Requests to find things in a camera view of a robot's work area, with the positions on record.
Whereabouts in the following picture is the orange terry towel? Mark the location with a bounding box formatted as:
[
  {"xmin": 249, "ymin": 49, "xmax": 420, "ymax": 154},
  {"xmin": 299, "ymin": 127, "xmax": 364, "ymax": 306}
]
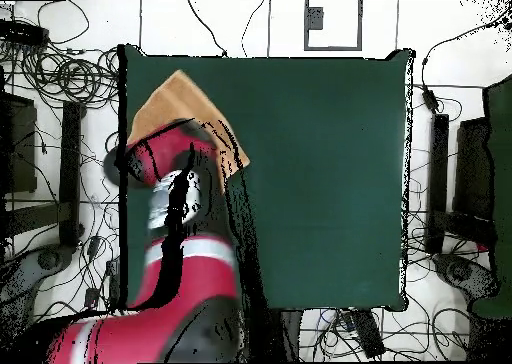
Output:
[{"xmin": 127, "ymin": 69, "xmax": 252, "ymax": 195}]

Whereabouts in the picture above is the dark green table cloth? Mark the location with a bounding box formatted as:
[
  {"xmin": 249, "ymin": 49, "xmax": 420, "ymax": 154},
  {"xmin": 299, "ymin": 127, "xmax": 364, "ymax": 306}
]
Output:
[{"xmin": 119, "ymin": 44, "xmax": 415, "ymax": 312}]

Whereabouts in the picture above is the black power strip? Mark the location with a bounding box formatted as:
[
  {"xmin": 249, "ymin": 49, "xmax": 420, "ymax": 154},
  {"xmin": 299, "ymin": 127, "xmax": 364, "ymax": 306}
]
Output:
[
  {"xmin": 105, "ymin": 259, "xmax": 122, "ymax": 309},
  {"xmin": 339, "ymin": 308, "xmax": 387, "ymax": 359},
  {"xmin": 0, "ymin": 19, "xmax": 50, "ymax": 47}
]

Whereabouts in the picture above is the black stand bar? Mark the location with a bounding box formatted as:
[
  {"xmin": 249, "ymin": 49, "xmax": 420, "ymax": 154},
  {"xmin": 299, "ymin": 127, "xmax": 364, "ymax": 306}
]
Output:
[
  {"xmin": 58, "ymin": 100, "xmax": 85, "ymax": 248},
  {"xmin": 424, "ymin": 113, "xmax": 450, "ymax": 254}
]

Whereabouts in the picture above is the dark grey block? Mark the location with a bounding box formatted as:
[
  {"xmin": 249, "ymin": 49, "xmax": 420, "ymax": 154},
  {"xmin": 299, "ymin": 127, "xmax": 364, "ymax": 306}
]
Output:
[{"xmin": 307, "ymin": 6, "xmax": 324, "ymax": 31}]

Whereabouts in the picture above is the black furniture panel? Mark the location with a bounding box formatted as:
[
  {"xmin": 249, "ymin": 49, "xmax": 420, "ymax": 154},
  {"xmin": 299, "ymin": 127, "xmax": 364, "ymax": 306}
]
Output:
[
  {"xmin": 453, "ymin": 117, "xmax": 493, "ymax": 221},
  {"xmin": 0, "ymin": 91, "xmax": 38, "ymax": 195}
]

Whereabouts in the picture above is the green hanging cloth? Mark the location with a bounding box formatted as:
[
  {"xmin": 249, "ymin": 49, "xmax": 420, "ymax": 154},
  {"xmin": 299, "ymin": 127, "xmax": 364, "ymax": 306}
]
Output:
[{"xmin": 471, "ymin": 74, "xmax": 512, "ymax": 319}]

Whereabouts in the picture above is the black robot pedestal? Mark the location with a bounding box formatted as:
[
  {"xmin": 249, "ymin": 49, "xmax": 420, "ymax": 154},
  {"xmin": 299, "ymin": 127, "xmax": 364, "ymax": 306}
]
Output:
[{"xmin": 271, "ymin": 309, "xmax": 304, "ymax": 363}]

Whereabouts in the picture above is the black cable coil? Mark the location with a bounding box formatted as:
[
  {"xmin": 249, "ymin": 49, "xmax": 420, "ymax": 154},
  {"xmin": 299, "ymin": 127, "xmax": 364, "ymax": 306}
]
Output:
[{"xmin": 21, "ymin": 45, "xmax": 120, "ymax": 107}]

